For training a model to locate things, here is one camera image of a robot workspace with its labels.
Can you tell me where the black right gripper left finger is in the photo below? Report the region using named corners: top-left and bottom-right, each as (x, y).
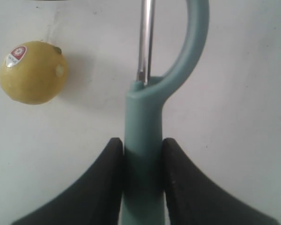
top-left (13, 138), bottom-right (124, 225)

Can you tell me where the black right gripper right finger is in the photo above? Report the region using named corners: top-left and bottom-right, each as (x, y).
top-left (163, 138), bottom-right (278, 225)

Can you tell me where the teal handled vegetable peeler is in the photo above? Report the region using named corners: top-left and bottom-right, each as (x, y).
top-left (121, 0), bottom-right (209, 225)

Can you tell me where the yellow lemon with sticker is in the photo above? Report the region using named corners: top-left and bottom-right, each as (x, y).
top-left (0, 41), bottom-right (68, 105)

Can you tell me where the oval metal mesh basket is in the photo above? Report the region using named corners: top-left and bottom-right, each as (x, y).
top-left (33, 0), bottom-right (67, 2)

